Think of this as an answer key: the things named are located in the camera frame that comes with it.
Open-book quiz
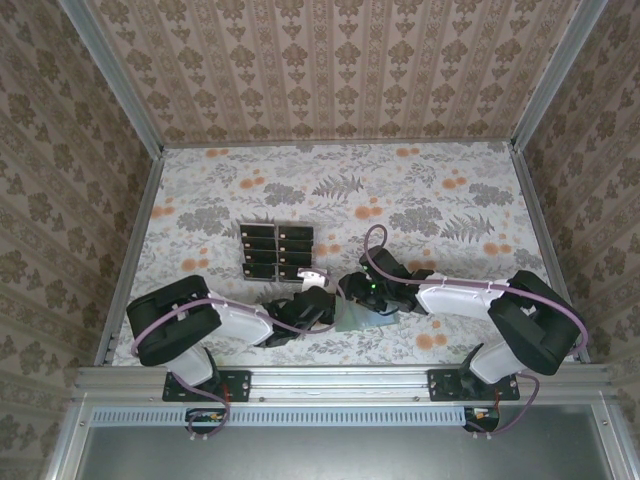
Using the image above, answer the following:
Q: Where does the green card holder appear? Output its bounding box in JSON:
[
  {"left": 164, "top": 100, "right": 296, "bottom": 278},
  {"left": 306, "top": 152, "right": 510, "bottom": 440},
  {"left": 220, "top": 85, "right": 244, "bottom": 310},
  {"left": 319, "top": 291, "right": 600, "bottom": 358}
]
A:
[{"left": 333, "top": 298, "right": 401, "bottom": 335}]

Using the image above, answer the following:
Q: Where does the clear acrylic card stand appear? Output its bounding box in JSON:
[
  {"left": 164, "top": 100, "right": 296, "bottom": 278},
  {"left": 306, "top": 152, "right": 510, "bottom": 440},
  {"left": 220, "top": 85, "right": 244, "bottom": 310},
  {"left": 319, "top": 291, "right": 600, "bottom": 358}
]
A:
[{"left": 241, "top": 222, "right": 315, "bottom": 286}]

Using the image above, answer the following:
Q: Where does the grey metal sheet panel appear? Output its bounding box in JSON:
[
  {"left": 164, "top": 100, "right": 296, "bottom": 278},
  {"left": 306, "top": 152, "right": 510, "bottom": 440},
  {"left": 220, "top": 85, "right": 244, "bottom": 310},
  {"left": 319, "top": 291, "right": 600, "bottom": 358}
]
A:
[{"left": 74, "top": 424, "right": 616, "bottom": 480}]

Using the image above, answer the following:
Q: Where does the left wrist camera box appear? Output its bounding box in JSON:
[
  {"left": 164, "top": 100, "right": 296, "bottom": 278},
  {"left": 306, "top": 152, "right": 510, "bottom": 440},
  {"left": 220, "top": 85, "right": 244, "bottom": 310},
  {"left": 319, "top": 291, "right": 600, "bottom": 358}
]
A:
[{"left": 296, "top": 267, "right": 330, "bottom": 290}]

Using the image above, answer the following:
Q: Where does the aluminium mounting rail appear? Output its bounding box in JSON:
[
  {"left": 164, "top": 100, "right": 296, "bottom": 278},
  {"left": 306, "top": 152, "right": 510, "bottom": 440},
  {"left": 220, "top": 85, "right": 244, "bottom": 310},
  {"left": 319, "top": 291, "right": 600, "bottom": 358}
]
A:
[{"left": 73, "top": 363, "right": 615, "bottom": 401}]

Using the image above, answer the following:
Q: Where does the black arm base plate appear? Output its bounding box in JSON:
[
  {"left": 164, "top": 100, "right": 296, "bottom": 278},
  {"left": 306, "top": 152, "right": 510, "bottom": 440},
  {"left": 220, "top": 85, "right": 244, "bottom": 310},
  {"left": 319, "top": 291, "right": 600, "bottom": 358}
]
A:
[
  {"left": 428, "top": 368, "right": 521, "bottom": 403},
  {"left": 162, "top": 369, "right": 251, "bottom": 403}
]

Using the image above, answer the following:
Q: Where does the grey slotted cable duct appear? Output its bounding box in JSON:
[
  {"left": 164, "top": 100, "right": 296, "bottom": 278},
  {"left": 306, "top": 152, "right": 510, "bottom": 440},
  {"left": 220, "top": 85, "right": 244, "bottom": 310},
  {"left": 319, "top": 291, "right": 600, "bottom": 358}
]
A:
[{"left": 92, "top": 405, "right": 501, "bottom": 428}]

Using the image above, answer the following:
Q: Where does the black cable connector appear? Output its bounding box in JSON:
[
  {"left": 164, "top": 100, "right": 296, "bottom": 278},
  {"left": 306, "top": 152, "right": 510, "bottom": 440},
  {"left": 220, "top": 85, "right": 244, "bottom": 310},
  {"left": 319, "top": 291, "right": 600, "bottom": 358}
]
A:
[
  {"left": 463, "top": 406, "right": 501, "bottom": 434},
  {"left": 185, "top": 408, "right": 226, "bottom": 435}
]

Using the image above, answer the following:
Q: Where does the aluminium table side rail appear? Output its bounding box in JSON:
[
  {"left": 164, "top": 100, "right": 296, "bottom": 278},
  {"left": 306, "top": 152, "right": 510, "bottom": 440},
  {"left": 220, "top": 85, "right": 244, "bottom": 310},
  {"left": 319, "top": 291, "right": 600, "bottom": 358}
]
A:
[
  {"left": 93, "top": 149, "right": 166, "bottom": 369},
  {"left": 514, "top": 148, "right": 592, "bottom": 365}
]

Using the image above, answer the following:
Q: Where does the aluminium frame post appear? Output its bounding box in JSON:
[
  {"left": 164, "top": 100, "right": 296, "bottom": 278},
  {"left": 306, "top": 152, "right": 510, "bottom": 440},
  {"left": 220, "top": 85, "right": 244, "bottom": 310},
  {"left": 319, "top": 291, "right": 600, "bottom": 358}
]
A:
[
  {"left": 510, "top": 0, "right": 610, "bottom": 151},
  {"left": 58, "top": 0, "right": 166, "bottom": 157}
]

